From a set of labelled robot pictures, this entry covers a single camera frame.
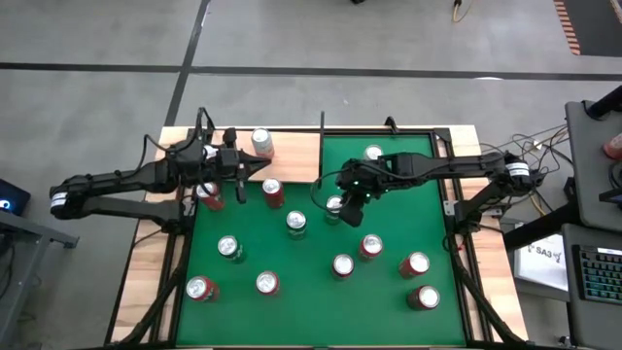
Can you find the white paper sign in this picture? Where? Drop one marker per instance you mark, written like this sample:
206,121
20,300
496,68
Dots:
539,262

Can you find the silver-topped soda can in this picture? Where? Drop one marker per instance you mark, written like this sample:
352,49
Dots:
373,151

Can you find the gray metal stand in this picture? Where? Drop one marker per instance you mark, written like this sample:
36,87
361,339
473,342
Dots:
44,232

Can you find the wooden shelf board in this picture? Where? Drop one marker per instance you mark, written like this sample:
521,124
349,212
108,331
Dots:
296,160

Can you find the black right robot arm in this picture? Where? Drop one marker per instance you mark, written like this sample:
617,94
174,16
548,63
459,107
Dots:
461,165

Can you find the backlit computer keyboard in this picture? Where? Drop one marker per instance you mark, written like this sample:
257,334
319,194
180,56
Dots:
600,274

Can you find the black striped-edge floor mat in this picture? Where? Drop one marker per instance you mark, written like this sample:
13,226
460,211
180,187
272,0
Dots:
597,24

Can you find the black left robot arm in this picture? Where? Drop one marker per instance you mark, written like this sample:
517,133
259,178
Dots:
121,180

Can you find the gray metal bracket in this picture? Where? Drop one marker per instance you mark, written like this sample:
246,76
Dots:
449,208

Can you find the black pole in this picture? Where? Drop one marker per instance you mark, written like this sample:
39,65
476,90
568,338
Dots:
605,104

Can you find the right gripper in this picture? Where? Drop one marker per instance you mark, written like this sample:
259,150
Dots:
359,177

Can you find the green table mat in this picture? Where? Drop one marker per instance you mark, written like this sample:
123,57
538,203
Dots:
311,316

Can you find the gray desk top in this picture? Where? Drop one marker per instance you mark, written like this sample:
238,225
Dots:
588,170
571,316

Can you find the red soda can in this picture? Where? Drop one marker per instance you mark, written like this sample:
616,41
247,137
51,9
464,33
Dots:
415,264
199,288
425,297
211,199

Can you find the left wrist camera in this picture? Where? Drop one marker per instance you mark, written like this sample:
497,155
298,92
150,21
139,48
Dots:
240,192

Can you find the black device blue light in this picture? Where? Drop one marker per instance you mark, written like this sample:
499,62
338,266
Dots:
14,199

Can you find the black desk beam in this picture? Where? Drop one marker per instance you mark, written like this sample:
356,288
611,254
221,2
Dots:
539,228

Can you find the black table frame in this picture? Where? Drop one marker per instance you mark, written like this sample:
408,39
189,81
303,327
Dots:
441,135

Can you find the red Coca-Cola can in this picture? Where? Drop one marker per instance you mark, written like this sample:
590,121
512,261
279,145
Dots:
273,192

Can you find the green Sprite can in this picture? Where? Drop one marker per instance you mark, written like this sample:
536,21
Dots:
333,205
229,247
296,223

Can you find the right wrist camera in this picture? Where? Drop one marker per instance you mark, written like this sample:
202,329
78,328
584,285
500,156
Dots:
352,214

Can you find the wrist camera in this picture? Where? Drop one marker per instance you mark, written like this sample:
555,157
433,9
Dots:
240,192
352,214

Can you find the red Star Wars cola can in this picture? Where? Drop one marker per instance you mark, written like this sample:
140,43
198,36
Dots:
343,266

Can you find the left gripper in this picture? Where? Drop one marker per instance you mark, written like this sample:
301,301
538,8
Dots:
229,164

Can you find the white red Spindrift can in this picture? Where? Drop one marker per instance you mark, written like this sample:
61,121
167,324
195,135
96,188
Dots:
262,143

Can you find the red object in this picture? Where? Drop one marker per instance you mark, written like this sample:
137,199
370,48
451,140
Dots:
614,147

